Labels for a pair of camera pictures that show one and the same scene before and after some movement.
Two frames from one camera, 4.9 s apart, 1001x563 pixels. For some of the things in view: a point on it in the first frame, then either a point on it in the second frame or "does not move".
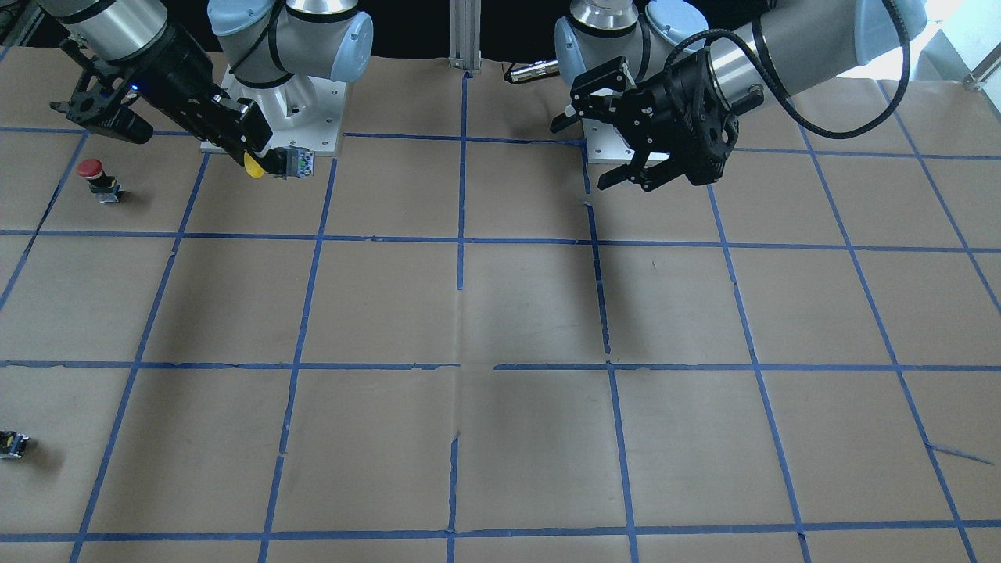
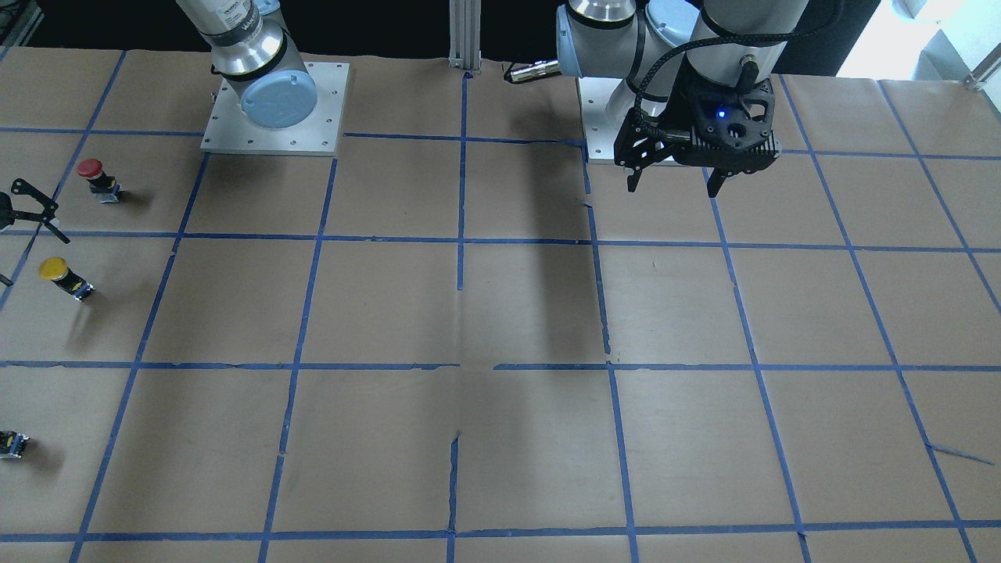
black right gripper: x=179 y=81 -> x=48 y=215
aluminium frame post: x=464 y=34 does not move
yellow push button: x=281 y=163 -> x=55 y=269
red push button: x=104 y=186 does not move
